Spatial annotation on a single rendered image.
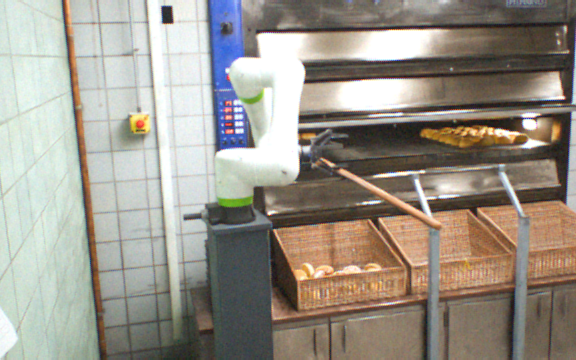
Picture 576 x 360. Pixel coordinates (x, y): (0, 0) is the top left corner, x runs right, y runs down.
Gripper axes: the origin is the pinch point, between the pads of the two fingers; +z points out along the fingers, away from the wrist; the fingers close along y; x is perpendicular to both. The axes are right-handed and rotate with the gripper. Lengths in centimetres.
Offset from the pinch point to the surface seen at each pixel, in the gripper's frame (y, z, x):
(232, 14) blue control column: -63, -39, -52
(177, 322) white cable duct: 94, -77, -53
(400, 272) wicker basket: 63, 29, -6
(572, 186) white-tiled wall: 41, 163, -55
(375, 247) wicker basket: 61, 31, -42
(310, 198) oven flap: 34, -2, -55
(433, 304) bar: 77, 42, 5
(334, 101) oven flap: -18, 13, -54
